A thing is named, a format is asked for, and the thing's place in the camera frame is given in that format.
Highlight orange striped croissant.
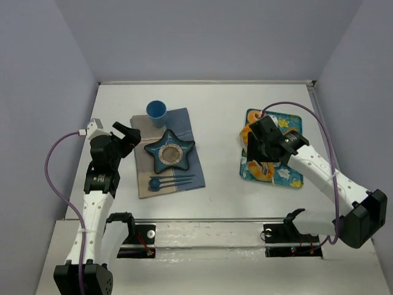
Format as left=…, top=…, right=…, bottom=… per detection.
left=239, top=124, right=252, bottom=150

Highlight metal serving tongs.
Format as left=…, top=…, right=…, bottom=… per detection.
left=260, top=162, right=269, bottom=176

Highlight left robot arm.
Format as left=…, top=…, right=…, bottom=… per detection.
left=53, top=119, right=141, bottom=294

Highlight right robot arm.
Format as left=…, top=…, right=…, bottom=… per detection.
left=247, top=116, right=387, bottom=249

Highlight glazed twisted bread roll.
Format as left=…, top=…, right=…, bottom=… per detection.
left=249, top=160, right=275, bottom=182

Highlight blue plastic cup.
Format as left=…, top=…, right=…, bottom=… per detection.
left=146, top=100, right=167, bottom=128

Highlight teal floral tray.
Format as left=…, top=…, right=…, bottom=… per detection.
left=239, top=109, right=303, bottom=189

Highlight blue starfish-shaped plate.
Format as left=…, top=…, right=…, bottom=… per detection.
left=144, top=129, right=195, bottom=174

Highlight blue beige placemat cloth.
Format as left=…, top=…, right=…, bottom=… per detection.
left=130, top=108, right=206, bottom=199

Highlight blue plastic spoon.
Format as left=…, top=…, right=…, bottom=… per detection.
left=149, top=178, right=191, bottom=189

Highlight blue plastic knife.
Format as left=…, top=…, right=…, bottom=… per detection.
left=150, top=175, right=195, bottom=179

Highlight orange ring donut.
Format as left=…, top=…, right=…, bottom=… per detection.
left=247, top=110, right=261, bottom=124

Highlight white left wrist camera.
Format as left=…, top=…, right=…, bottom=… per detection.
left=86, top=118, right=104, bottom=140

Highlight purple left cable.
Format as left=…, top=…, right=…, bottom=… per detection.
left=45, top=131, right=87, bottom=295

